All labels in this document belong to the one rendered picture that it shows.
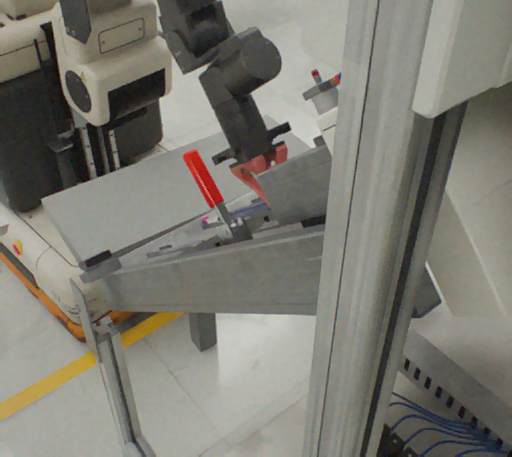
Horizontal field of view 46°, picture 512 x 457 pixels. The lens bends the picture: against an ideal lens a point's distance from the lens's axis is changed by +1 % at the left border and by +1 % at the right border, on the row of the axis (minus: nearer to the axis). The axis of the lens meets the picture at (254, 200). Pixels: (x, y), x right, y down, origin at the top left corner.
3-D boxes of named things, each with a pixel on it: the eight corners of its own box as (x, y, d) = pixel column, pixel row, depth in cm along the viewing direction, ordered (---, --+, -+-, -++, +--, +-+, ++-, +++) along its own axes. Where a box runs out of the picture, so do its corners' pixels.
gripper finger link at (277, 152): (310, 192, 82) (281, 129, 81) (269, 214, 78) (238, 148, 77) (284, 199, 87) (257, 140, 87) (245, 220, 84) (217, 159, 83)
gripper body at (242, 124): (295, 132, 82) (272, 82, 81) (235, 160, 77) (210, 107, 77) (272, 143, 88) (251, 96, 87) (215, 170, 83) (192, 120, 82)
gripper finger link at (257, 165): (314, 189, 82) (286, 126, 81) (274, 211, 79) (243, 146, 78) (289, 196, 88) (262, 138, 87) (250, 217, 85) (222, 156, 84)
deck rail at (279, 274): (112, 311, 97) (95, 276, 97) (123, 305, 98) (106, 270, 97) (421, 319, 34) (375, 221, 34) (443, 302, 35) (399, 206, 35)
